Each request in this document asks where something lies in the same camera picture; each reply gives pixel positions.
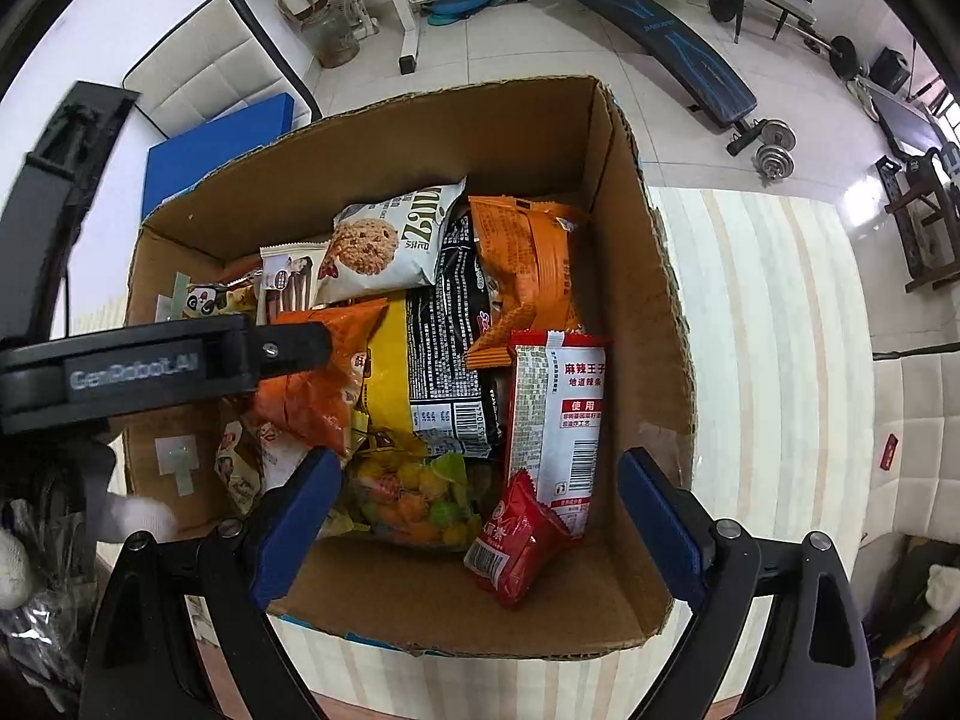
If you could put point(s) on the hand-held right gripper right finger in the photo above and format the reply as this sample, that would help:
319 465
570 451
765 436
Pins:
660 517

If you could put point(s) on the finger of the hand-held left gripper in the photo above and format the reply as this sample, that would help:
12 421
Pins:
296 349

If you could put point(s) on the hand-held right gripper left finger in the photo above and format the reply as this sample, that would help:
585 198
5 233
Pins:
296 525

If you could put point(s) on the orange chip packet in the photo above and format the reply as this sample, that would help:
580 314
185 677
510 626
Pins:
315 405

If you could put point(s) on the clear fruit candy bag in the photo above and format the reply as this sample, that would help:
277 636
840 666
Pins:
409 502

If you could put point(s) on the cardboard box with blue print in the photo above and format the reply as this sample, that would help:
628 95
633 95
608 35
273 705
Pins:
525 165

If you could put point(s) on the person's left hand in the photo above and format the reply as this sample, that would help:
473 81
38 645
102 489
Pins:
139 517

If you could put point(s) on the white brown snack bar packet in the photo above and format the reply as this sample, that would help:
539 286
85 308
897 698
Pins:
289 270

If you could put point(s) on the white packet with cartoon faces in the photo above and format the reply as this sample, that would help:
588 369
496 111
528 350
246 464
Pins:
236 465

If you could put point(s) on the panda print snack packet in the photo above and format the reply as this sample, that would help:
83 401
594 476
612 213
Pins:
206 300

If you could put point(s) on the white oat cookie packet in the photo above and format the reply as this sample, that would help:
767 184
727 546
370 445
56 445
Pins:
375 247

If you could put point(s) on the red white striped snack packet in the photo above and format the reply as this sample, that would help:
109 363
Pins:
555 427

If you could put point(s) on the black snack bag white text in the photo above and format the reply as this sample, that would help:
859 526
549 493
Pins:
442 345

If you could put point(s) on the small red snack packet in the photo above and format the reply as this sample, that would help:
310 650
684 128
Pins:
510 540

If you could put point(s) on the cream striped bedsheet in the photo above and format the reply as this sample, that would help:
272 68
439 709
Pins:
750 390

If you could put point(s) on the blue foam board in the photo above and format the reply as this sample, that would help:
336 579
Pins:
217 142

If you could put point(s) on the small red label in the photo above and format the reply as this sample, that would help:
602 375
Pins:
890 454

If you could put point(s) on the orange wafer packet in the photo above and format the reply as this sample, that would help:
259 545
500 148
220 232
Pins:
525 262

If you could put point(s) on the multicoloured cloth heap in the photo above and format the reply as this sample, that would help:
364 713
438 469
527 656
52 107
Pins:
915 615

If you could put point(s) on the white tufted mattress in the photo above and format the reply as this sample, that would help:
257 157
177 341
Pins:
922 420

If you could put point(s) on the grey plastic bag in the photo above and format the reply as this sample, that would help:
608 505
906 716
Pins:
37 652

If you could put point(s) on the metal dumbbell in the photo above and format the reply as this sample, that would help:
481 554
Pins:
772 161

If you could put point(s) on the teal exercise disc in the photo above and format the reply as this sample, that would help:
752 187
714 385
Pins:
465 7

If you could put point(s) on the black metal rack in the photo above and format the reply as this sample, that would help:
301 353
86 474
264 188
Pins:
911 210

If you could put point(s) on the black blue sit-up bench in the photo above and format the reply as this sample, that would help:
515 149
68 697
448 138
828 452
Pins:
660 30

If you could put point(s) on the black speaker box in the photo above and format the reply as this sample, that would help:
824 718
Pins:
889 69

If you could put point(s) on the white tufted cushion black frame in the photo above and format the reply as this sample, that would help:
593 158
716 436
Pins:
202 67

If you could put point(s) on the white weight bench frame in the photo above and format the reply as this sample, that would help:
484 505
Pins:
397 7

